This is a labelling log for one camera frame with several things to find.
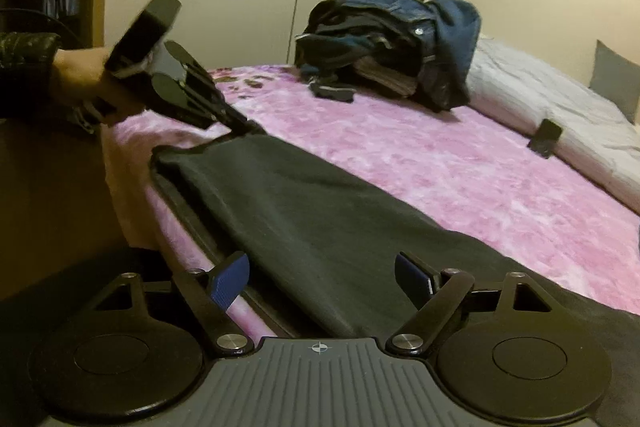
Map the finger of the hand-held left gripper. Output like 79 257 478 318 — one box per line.
187 66 266 136
187 82 236 130

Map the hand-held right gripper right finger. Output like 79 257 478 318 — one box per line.
389 251 556 355

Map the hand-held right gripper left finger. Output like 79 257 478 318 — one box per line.
92 251 255 356

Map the black garment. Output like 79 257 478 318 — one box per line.
149 132 640 427

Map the person's left forearm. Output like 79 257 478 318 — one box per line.
0 31 62 118

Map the pile of dark clothes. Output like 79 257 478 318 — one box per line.
294 0 482 112

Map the person's left hand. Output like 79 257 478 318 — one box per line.
52 47 153 124

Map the small black object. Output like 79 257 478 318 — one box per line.
307 77 354 102

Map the pink fluffy blanket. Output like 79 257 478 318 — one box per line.
102 64 640 315

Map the black phone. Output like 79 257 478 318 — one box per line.
527 119 564 158

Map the grey duvet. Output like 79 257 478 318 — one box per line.
464 37 640 208

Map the blue denim jacket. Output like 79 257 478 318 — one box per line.
345 0 482 110

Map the grey pillow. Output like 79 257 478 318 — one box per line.
589 39 640 124

